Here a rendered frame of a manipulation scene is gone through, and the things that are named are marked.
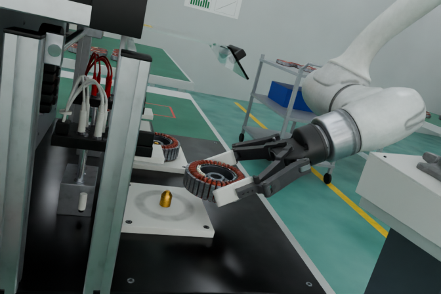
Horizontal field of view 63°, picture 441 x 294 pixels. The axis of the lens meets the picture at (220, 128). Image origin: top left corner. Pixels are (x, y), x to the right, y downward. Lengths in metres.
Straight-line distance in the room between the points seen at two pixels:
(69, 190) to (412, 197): 0.77
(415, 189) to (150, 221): 0.65
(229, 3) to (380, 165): 5.25
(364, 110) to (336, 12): 6.21
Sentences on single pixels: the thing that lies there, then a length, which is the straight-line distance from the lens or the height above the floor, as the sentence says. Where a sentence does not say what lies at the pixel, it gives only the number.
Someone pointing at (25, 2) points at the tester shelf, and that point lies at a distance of 0.36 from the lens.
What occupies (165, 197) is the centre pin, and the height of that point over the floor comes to 0.80.
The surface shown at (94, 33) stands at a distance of 0.73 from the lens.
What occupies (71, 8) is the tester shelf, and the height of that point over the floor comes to 1.08.
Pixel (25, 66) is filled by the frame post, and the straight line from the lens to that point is 0.38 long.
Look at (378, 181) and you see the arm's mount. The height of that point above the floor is 0.81.
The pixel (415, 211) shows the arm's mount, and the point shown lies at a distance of 1.00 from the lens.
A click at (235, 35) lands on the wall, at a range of 6.15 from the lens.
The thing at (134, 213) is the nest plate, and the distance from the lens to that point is 0.62.
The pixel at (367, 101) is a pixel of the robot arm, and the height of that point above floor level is 1.03.
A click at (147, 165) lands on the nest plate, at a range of 0.80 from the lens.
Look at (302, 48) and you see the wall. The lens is 6.63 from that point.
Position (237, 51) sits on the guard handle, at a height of 1.06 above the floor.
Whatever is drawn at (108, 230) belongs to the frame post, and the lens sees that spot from 0.44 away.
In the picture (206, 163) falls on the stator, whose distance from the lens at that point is 0.67.
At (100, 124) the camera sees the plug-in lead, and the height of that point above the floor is 0.92.
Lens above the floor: 1.10
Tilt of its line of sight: 15 degrees down
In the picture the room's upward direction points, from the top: 14 degrees clockwise
